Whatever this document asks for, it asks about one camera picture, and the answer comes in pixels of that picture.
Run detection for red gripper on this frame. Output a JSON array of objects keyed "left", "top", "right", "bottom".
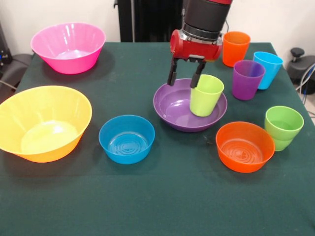
[{"left": 167, "top": 29, "right": 223, "bottom": 89}]

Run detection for black equipment with knob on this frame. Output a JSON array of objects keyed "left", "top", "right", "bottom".
[{"left": 287, "top": 48, "right": 315, "bottom": 86}]

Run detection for black computer tower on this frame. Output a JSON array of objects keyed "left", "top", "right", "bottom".
[{"left": 0, "top": 22, "right": 13, "bottom": 72}]

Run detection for blue cable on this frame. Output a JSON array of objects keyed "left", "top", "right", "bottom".
[{"left": 296, "top": 62, "right": 315, "bottom": 104}]

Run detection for lime yellow cup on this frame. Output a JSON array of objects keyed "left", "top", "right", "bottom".
[{"left": 189, "top": 75, "right": 225, "bottom": 117}]

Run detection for dark green tablecloth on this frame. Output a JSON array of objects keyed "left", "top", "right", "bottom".
[{"left": 0, "top": 41, "right": 315, "bottom": 236}]

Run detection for small orange bowl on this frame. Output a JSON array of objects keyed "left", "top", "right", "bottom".
[{"left": 215, "top": 121, "right": 276, "bottom": 174}]

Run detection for large pink bowl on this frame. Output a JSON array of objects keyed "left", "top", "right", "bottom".
[{"left": 30, "top": 22, "right": 107, "bottom": 75}]

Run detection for large orange yellow bowl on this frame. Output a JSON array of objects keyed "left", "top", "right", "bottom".
[{"left": 0, "top": 85, "right": 93, "bottom": 163}]

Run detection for purple bowl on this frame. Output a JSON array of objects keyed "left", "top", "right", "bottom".
[{"left": 153, "top": 78, "right": 228, "bottom": 133}]

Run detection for blue cup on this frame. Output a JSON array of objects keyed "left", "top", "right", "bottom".
[{"left": 253, "top": 51, "right": 284, "bottom": 90}]

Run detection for purple cup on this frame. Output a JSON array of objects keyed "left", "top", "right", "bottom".
[{"left": 232, "top": 59, "right": 266, "bottom": 101}]

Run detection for small blue bowl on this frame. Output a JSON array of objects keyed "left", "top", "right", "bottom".
[{"left": 98, "top": 115, "right": 156, "bottom": 165}]

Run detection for orange cup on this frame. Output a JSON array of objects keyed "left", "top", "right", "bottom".
[{"left": 222, "top": 31, "right": 251, "bottom": 67}]

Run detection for green cup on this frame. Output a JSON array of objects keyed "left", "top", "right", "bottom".
[
  {"left": 264, "top": 106, "right": 305, "bottom": 142},
  {"left": 270, "top": 136, "right": 295, "bottom": 152}
]

